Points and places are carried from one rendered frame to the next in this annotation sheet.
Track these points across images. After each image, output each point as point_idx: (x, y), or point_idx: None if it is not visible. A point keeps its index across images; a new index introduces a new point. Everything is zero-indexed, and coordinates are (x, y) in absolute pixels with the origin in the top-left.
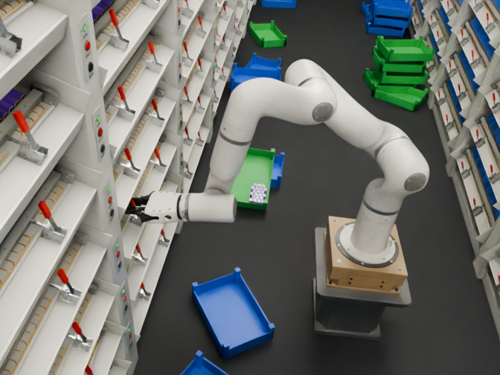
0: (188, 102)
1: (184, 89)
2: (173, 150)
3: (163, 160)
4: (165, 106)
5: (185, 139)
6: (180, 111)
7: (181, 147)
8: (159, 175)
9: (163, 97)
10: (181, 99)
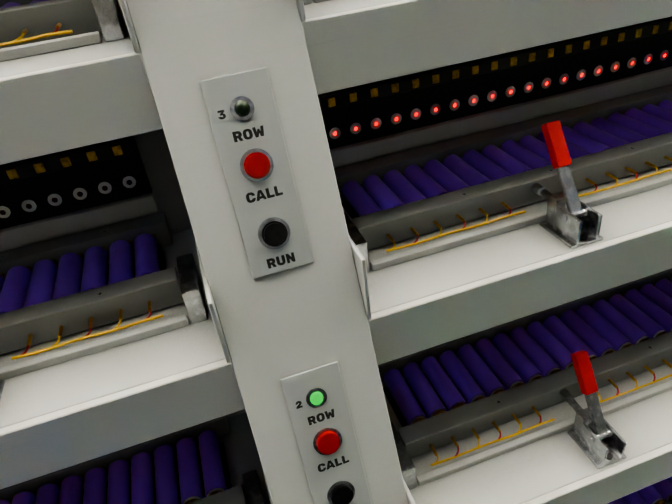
0: (568, 210)
1: (545, 134)
2: (180, 373)
3: (60, 386)
4: (43, 62)
5: (580, 421)
6: (248, 151)
7: (310, 396)
8: None
9: (126, 39)
10: (261, 77)
